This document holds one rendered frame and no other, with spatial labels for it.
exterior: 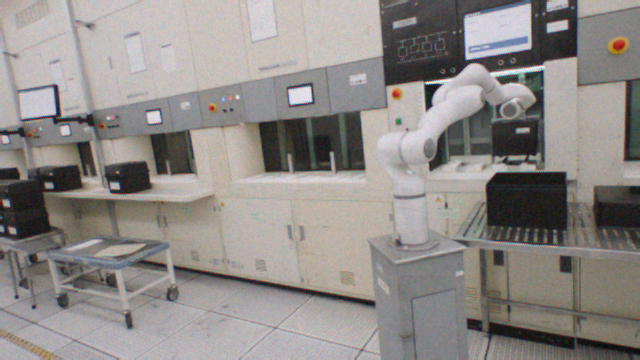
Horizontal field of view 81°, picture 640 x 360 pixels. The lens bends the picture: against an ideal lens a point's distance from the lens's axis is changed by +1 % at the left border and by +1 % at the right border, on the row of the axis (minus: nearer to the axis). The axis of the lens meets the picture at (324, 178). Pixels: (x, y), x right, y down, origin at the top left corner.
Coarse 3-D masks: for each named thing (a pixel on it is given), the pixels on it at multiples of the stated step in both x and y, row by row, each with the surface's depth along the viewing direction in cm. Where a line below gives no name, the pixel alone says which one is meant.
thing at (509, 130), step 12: (492, 120) 210; (492, 132) 203; (504, 132) 200; (516, 132) 197; (528, 132) 194; (492, 144) 204; (504, 144) 201; (516, 144) 198; (528, 144) 195; (492, 156) 205; (528, 156) 196
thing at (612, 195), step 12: (600, 192) 147; (612, 192) 145; (624, 192) 143; (636, 192) 140; (600, 204) 135; (612, 204) 133; (624, 204) 131; (636, 204) 129; (600, 216) 136; (612, 216) 134; (624, 216) 132; (636, 216) 130; (600, 228) 136; (612, 228) 134; (624, 228) 132; (636, 228) 131
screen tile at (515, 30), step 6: (504, 12) 172; (510, 12) 171; (516, 12) 170; (498, 18) 174; (504, 18) 172; (510, 18) 171; (516, 18) 170; (522, 18) 169; (498, 24) 174; (522, 24) 169; (498, 30) 175; (504, 30) 173; (510, 30) 172; (516, 30) 171; (522, 30) 170; (498, 36) 175; (504, 36) 174; (510, 36) 173
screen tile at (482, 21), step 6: (480, 18) 177; (486, 18) 176; (468, 24) 180; (474, 24) 179; (480, 24) 178; (486, 24) 177; (492, 24) 175; (468, 30) 181; (492, 30) 176; (468, 36) 182; (474, 36) 180; (480, 36) 179; (486, 36) 178; (492, 36) 176; (468, 42) 182; (474, 42) 181
